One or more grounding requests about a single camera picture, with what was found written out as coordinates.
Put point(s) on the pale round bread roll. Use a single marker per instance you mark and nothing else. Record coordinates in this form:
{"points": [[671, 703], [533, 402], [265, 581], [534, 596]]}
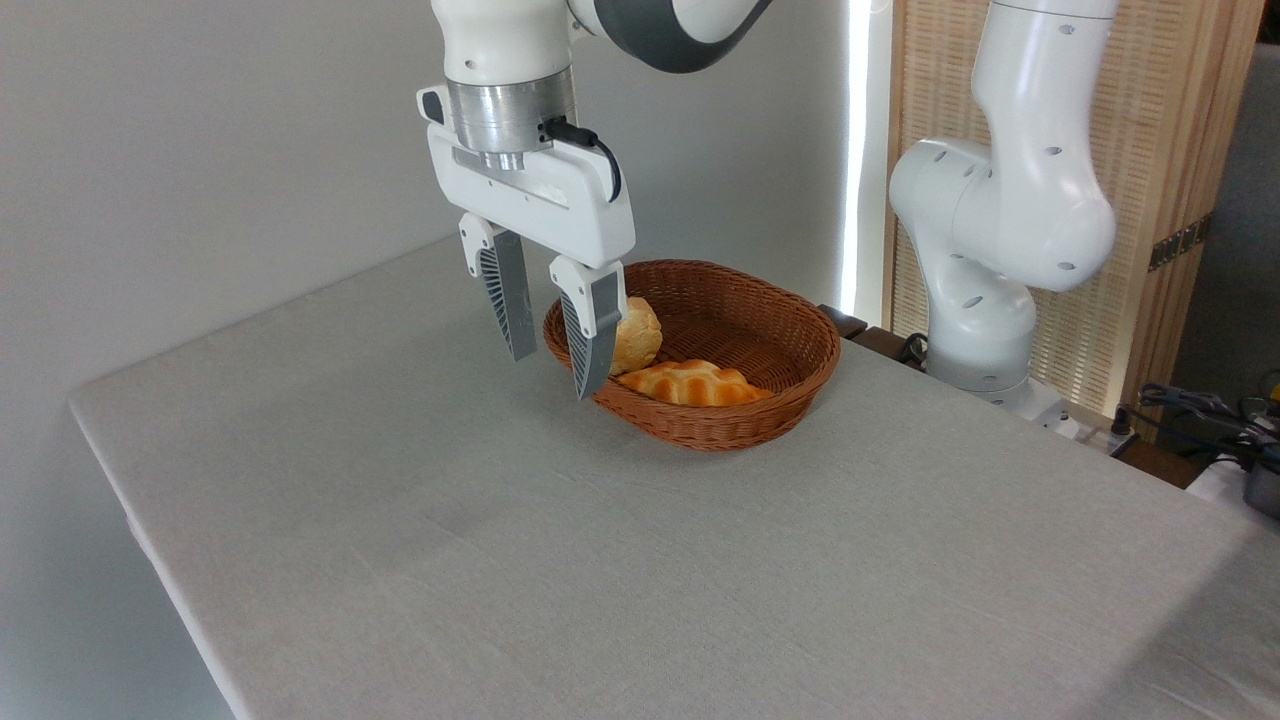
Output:
{"points": [[640, 335]]}

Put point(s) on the golden ridged bread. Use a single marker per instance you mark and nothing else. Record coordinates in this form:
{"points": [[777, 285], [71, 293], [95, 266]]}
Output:
{"points": [[690, 385]]}

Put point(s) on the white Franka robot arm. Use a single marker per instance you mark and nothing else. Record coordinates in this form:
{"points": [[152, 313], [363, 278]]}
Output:
{"points": [[1020, 200]]}

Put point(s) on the grey tablecloth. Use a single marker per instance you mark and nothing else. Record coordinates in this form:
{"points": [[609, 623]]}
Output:
{"points": [[500, 550]]}

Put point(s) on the black metal hinge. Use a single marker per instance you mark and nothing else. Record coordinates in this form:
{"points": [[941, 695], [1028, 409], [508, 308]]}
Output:
{"points": [[1180, 243]]}

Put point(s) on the grey metal box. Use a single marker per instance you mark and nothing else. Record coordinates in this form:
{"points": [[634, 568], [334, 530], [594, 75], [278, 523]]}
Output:
{"points": [[1264, 490]]}

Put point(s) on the wooden slatted screen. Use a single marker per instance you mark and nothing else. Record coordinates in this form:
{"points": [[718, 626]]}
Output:
{"points": [[1150, 100]]}

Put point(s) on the brown wicker basket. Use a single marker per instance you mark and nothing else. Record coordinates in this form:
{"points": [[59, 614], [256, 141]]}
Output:
{"points": [[720, 425]]}

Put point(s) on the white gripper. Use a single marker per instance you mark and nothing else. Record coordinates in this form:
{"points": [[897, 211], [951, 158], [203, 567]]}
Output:
{"points": [[540, 205]]}

